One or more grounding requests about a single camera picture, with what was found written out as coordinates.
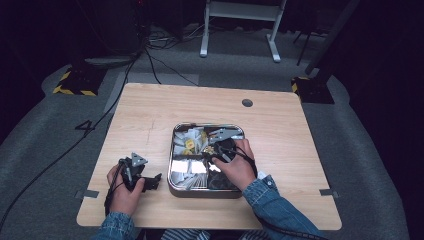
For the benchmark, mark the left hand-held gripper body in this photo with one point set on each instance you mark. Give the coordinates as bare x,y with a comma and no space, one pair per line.
133,171

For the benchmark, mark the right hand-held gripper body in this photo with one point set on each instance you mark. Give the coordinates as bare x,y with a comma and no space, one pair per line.
225,146

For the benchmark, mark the square divided metal tray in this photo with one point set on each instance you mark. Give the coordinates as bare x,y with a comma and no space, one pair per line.
200,193

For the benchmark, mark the person's right hand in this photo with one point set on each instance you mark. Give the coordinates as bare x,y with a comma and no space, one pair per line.
238,170

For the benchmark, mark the person's left hand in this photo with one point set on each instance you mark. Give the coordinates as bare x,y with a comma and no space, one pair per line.
121,196

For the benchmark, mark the gold tray knob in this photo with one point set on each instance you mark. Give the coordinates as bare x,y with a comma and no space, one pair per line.
208,149

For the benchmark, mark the pile of white yellow packets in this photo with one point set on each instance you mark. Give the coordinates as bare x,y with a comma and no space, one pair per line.
189,141

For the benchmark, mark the pile of dark packets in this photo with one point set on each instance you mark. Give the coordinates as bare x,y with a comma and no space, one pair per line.
218,181

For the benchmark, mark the pile of white stick packets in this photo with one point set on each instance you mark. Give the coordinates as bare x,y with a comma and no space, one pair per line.
188,178

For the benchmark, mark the grey tape strip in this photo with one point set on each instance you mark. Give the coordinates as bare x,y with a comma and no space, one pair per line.
89,193
328,192

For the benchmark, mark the person's striped clothing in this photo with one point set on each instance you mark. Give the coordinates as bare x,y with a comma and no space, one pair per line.
186,235

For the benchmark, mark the black yellow striped stand base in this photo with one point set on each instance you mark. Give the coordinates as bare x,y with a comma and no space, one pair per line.
313,90
80,81

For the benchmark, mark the black tripod legs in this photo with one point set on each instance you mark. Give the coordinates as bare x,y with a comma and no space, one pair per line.
305,43

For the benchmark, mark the slanted black pole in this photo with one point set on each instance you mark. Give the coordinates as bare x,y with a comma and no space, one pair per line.
328,40

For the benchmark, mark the white metal stand frame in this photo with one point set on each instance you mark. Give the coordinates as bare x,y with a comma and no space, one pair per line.
241,10

